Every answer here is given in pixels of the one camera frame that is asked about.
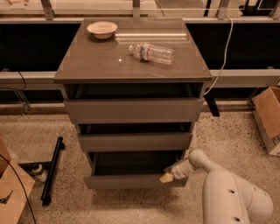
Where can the grey drawer cabinet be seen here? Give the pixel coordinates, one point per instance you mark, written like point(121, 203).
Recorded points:
point(96, 69)

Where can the clear plastic water bottle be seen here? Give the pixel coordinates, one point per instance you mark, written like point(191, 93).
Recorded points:
point(154, 53)

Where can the grey bottom drawer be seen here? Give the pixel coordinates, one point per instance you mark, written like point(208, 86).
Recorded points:
point(132, 169)

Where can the grey middle drawer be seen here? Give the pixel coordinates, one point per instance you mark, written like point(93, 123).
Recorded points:
point(135, 142)

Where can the grey drawer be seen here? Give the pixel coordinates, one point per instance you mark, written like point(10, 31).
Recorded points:
point(135, 142)
point(133, 111)
point(132, 169)

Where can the black metal bar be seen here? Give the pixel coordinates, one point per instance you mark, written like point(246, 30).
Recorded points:
point(46, 194)

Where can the black table leg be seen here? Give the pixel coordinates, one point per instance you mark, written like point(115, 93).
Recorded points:
point(212, 105)

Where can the grey top drawer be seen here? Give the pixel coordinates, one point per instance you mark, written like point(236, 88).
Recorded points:
point(133, 111)

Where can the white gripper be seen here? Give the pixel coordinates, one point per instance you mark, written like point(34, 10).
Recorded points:
point(178, 171)

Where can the right cardboard box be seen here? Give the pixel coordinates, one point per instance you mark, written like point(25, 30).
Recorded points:
point(267, 117)

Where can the left cardboard box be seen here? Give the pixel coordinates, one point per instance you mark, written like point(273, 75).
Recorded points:
point(15, 186)

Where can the cardboard box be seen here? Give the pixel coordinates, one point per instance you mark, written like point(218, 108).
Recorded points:
point(267, 117)
point(15, 186)

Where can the white bowl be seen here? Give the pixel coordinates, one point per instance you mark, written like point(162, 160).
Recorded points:
point(102, 29)

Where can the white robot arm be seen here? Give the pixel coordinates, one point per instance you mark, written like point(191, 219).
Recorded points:
point(226, 197)

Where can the small white bottle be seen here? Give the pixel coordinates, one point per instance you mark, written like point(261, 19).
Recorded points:
point(40, 172)

